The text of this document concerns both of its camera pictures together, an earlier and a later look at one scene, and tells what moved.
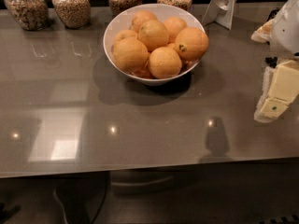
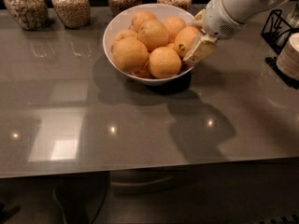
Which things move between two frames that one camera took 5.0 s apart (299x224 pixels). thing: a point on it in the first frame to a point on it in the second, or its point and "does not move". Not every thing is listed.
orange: x=191 y=44 does not move
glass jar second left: x=72 y=5 does not move
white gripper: x=286 y=32 to x=217 y=19
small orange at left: x=125 y=34 does not move
